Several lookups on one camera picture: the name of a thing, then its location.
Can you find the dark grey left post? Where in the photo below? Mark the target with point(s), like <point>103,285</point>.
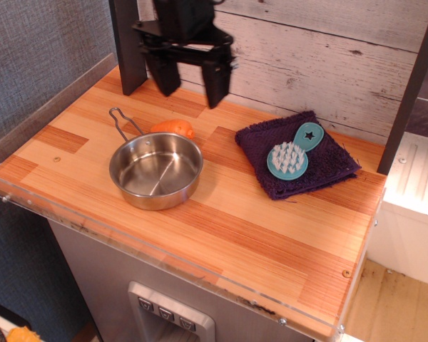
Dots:
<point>132,65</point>

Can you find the orange toy carrot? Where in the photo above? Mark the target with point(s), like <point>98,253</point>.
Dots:
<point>178,126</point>

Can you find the teal brush white bristles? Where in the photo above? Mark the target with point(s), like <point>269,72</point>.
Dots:
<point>288,160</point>

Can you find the grey cabinet body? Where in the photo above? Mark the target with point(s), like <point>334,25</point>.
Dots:
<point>104,274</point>

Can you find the orange object bottom left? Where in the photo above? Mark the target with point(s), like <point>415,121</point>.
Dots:
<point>22,334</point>

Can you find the folded violet towel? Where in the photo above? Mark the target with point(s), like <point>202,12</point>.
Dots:
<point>329,163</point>

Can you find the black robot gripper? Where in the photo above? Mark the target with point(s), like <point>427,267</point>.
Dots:
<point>184,32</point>

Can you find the silver dispenser button panel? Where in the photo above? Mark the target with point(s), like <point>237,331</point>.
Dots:
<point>169,313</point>

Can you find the dark grey right post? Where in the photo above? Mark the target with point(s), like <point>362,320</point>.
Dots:
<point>412,90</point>

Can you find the small stainless steel pan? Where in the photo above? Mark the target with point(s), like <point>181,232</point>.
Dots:
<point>155,171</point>

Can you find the dark grey post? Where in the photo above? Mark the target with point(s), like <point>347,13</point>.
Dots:
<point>132,65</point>
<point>412,90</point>

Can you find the clear acrylic edge guard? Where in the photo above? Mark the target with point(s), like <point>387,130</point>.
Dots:
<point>294,261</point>

